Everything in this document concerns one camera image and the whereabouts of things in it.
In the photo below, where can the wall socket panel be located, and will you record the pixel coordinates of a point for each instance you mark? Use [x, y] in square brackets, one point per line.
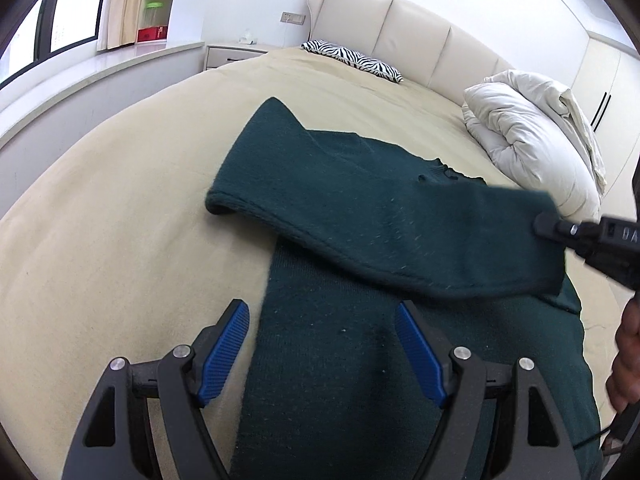
[292, 18]

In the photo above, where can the cream padded headboard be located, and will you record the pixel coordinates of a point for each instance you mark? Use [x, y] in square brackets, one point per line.
[415, 35]

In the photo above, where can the dark green knit sweater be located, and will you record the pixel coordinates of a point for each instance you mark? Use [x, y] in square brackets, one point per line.
[350, 200]

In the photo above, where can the zebra print pillow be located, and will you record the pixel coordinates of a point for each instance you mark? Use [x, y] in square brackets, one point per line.
[355, 60]

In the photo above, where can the cream nightstand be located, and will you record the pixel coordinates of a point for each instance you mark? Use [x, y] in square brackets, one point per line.
[230, 56]

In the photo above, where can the white window ledge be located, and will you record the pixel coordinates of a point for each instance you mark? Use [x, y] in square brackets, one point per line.
[75, 95]

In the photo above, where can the green lidded container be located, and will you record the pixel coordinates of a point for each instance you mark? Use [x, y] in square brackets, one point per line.
[154, 14]

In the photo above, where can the beige bed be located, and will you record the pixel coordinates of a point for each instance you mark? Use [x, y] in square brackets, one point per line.
[125, 210]

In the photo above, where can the red box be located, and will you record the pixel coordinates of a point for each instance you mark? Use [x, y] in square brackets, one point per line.
[151, 34]

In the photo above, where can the black framed window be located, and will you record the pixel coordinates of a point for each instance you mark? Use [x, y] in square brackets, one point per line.
[70, 10]

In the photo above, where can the white folded duvet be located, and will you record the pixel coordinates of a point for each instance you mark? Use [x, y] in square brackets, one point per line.
[530, 135]

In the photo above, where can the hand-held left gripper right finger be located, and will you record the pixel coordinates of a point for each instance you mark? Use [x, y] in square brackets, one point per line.
[417, 350]

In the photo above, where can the beige curtain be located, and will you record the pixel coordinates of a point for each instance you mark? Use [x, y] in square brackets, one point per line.
[122, 5]

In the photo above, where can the white wardrobe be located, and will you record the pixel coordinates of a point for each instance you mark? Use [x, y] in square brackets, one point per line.
[615, 75]

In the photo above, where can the person's right hand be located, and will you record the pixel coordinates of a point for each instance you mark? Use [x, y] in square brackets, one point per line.
[627, 360]

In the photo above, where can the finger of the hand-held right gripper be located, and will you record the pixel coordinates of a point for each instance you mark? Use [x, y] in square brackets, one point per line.
[565, 232]

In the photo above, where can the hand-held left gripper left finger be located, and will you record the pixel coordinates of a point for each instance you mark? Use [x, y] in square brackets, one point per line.
[225, 350]

